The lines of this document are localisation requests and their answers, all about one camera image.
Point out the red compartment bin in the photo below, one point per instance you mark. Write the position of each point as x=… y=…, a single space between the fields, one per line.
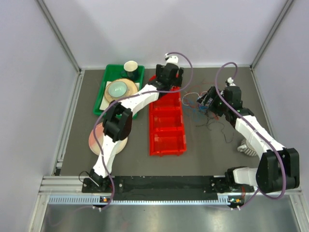
x=166 y=126

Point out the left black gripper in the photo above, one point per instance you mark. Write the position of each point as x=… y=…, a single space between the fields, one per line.
x=176 y=80

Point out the white square board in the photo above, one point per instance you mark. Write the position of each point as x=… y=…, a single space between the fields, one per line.
x=104 y=103

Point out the teal bowl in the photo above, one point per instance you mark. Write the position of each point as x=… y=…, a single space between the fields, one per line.
x=117 y=89

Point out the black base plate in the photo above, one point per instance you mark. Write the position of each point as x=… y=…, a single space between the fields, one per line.
x=165 y=187

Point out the dark green cup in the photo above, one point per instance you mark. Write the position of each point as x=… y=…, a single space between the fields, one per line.
x=130 y=70

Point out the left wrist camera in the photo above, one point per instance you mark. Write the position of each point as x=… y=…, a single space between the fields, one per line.
x=172 y=59

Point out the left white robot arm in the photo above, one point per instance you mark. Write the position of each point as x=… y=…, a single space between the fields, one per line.
x=117 y=122

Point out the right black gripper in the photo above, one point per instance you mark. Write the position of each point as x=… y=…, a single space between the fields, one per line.
x=211 y=93

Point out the beige floral plate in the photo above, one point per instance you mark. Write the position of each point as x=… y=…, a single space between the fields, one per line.
x=94 y=147

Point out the silver finned heat sink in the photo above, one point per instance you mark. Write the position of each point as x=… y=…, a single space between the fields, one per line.
x=246 y=148

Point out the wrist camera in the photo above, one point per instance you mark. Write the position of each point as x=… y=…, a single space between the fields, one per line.
x=172 y=59
x=230 y=82

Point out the grey slotted cable duct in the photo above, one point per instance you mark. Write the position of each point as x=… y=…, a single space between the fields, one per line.
x=103 y=200

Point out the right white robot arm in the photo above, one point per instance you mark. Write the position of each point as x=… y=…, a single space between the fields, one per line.
x=278 y=166

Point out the green plastic tray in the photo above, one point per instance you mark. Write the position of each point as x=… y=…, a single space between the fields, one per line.
x=111 y=73

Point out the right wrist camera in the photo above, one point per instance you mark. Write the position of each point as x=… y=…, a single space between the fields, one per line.
x=230 y=82

